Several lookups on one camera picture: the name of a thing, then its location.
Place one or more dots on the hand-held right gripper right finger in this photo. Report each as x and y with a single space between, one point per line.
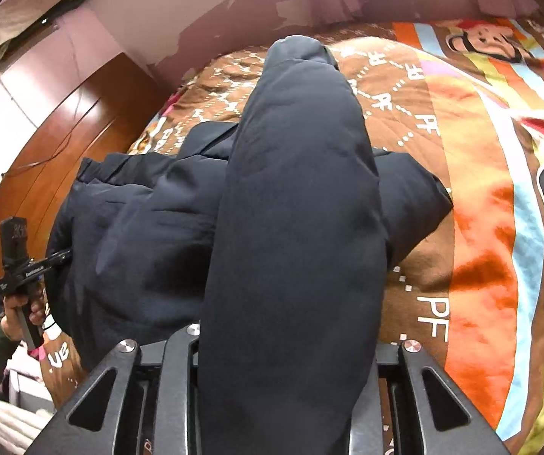
414 374

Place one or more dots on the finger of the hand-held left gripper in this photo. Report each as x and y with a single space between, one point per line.
59 258

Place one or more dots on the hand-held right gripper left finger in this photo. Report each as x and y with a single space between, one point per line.
177 355

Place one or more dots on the dark navy puffer jacket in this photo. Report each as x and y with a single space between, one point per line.
291 246

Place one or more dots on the person's left hand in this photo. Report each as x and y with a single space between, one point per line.
16 313

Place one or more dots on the wooden headboard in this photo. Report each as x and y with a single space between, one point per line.
63 151

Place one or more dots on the colourful printed blanket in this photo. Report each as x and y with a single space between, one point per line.
480 227

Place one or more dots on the white striped cloth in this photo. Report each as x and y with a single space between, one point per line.
2 426

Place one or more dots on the beige cloth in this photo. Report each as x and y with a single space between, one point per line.
30 14

